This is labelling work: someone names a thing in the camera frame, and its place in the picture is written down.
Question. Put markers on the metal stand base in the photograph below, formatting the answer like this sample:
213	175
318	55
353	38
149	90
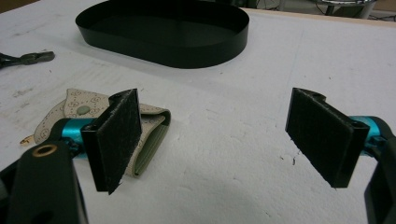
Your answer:
345	6

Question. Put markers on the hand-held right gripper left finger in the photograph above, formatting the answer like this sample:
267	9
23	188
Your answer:
116	140

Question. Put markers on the dark metal pliers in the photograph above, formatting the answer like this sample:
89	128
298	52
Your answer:
29	58

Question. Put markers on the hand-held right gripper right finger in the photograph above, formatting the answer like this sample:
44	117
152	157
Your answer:
323	137

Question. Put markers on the black oval tray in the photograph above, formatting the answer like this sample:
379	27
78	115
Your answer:
165	31

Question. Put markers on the beige patterned wallet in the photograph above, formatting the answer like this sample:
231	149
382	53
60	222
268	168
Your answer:
149	137

